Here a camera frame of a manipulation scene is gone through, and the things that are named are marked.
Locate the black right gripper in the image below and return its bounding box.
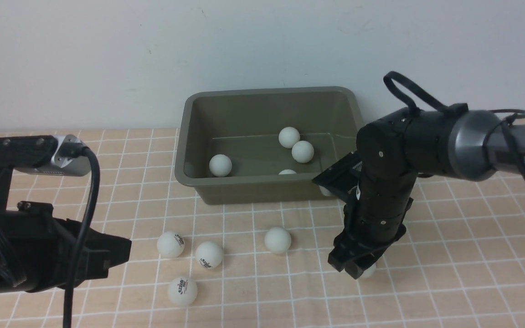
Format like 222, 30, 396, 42
328, 182, 414, 279

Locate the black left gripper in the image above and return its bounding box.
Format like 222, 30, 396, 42
0, 203, 132, 293

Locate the white ball with logo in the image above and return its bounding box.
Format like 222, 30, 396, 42
195, 241, 224, 269

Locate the white ball with print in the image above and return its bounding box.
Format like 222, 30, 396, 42
278, 127, 301, 149

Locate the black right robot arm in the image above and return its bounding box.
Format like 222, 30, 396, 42
313, 104, 525, 279

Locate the plain white centre ball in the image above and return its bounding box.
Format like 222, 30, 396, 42
264, 227, 292, 255

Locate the olive green plastic bin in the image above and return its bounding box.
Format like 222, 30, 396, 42
175, 87, 365, 205

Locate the black left camera cable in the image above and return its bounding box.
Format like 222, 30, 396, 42
63, 146, 101, 328

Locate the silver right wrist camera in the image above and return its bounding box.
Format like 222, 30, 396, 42
312, 151, 363, 202

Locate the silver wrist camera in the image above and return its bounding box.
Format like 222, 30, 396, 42
312, 151, 363, 202
15, 134, 91, 177

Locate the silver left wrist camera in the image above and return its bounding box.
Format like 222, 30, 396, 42
15, 134, 91, 177

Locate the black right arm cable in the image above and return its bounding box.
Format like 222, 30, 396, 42
486, 108, 525, 233

